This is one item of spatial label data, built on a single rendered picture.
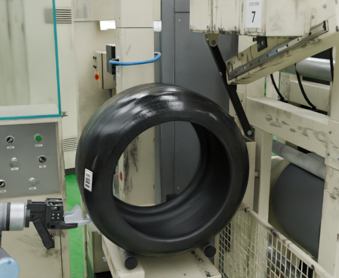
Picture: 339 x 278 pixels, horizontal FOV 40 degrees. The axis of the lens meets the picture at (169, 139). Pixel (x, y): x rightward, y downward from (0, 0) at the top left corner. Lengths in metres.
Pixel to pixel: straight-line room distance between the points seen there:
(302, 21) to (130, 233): 0.81
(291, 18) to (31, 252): 1.56
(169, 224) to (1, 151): 0.83
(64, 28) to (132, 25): 3.40
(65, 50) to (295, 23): 4.04
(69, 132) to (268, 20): 4.19
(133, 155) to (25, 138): 0.54
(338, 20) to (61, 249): 1.60
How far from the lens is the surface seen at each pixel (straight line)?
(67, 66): 5.18
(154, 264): 1.79
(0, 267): 1.45
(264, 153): 2.00
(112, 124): 1.43
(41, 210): 1.56
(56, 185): 2.23
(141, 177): 1.89
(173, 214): 1.84
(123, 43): 1.78
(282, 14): 1.30
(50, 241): 1.60
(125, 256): 1.61
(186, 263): 1.80
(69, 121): 5.27
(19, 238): 2.26
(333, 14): 1.27
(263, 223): 1.68
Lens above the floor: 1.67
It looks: 14 degrees down
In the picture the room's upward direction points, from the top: straight up
